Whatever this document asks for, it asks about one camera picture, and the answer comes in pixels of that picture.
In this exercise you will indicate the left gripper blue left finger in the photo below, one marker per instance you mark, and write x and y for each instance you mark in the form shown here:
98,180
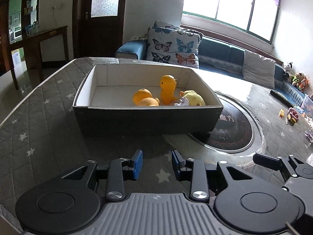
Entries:
120,170

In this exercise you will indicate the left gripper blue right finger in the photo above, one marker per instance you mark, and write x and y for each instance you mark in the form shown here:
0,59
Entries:
194,171

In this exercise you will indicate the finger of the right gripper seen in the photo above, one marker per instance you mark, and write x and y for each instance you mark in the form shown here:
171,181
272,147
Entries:
276,164

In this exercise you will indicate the yellow plush duck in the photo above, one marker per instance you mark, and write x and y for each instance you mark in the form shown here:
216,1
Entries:
189,98

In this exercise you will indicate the yellow rubber dog toy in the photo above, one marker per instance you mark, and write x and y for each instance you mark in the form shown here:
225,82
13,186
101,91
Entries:
168,85

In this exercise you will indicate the small toy pile on table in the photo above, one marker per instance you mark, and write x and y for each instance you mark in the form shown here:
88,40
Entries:
291,116

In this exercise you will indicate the round black induction plate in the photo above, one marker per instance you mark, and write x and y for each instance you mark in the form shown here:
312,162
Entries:
236,137

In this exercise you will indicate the clear plastic storage bin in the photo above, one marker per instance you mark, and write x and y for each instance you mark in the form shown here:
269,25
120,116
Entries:
307,106

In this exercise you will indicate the black remote control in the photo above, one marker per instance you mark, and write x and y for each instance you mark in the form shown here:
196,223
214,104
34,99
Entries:
280,97

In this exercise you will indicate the white cardboard box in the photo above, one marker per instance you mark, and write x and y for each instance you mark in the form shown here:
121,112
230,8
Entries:
104,104

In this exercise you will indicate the grey quilted star table cover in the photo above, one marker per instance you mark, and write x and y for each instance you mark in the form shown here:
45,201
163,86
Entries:
41,139

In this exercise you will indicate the plush toys pile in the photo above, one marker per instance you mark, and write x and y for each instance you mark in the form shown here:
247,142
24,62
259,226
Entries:
298,80

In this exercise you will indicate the grey sofa cushion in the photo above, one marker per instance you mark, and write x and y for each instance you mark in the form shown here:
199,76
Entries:
258,69

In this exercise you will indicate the blue sofa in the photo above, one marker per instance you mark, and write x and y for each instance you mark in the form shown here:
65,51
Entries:
219,57

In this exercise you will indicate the butterfly print pillow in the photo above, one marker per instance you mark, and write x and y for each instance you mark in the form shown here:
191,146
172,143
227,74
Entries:
173,45

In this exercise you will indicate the dark wooden door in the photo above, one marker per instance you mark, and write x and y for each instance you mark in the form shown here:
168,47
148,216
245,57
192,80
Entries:
97,27

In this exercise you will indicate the window with green frame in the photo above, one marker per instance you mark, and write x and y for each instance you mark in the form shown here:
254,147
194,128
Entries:
256,17

